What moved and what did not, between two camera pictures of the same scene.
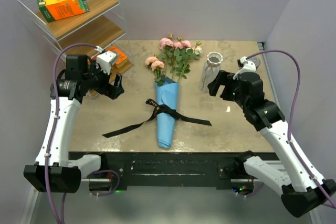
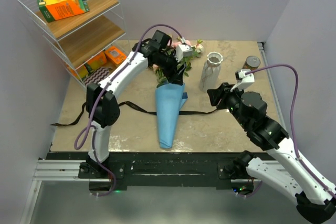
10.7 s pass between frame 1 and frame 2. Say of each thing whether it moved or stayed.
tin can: stayed
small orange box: stayed
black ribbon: moved
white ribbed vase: stayed
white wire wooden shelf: stayed
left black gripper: moved
